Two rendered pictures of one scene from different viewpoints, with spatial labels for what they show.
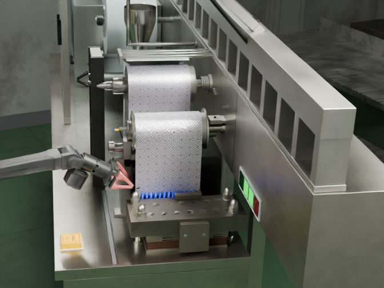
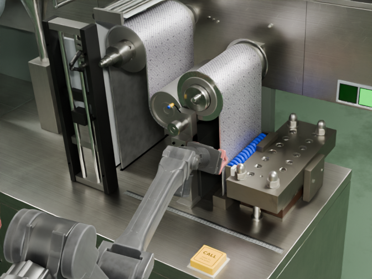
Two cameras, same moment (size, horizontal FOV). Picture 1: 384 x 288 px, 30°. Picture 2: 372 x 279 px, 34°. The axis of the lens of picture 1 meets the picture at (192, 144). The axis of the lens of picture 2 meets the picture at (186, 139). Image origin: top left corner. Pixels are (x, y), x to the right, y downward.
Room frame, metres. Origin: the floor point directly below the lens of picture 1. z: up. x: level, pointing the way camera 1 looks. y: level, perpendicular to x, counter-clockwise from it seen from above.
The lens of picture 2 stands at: (1.26, 1.25, 2.02)
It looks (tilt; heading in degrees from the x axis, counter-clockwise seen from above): 31 degrees down; 318
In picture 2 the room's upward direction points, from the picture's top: 4 degrees counter-clockwise
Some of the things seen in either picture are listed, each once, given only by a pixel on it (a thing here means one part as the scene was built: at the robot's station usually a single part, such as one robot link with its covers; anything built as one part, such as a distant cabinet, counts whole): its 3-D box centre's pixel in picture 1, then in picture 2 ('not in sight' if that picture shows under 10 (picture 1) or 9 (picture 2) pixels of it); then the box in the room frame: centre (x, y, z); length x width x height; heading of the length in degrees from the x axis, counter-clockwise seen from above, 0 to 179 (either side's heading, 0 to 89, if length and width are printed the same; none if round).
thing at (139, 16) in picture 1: (140, 13); not in sight; (3.07, 0.25, 1.50); 0.14 x 0.14 x 0.06
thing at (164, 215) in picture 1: (185, 215); (284, 161); (2.20, 0.01, 1.00); 0.40 x 0.16 x 0.06; 102
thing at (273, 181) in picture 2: (141, 210); (273, 178); (2.12, 0.16, 1.05); 0.04 x 0.04 x 0.04
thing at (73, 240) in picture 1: (71, 240); (208, 259); (2.14, 0.40, 0.91); 0.07 x 0.07 x 0.02; 12
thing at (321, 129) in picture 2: (234, 205); (321, 126); (2.19, -0.15, 1.05); 0.04 x 0.04 x 0.04
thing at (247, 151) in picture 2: (170, 196); (248, 151); (2.29, 0.07, 1.03); 0.21 x 0.04 x 0.03; 102
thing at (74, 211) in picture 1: (119, 127); (5, 124); (3.27, 0.36, 0.88); 2.52 x 0.66 x 0.04; 12
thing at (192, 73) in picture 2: (132, 131); (199, 96); (2.34, 0.21, 1.25); 0.15 x 0.01 x 0.15; 12
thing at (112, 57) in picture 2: (104, 86); (107, 61); (2.57, 0.34, 1.33); 0.06 x 0.03 x 0.03; 102
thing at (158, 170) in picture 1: (168, 171); (241, 125); (2.31, 0.08, 1.11); 0.23 x 0.01 x 0.18; 102
